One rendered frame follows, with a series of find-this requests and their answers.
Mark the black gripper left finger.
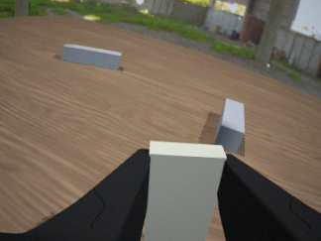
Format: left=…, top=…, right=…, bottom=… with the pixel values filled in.
left=0, top=149, right=152, bottom=241

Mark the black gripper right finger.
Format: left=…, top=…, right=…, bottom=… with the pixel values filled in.
left=217, top=153, right=321, bottom=241

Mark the white domino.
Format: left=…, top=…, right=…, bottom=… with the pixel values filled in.
left=145, top=141, right=226, bottom=241

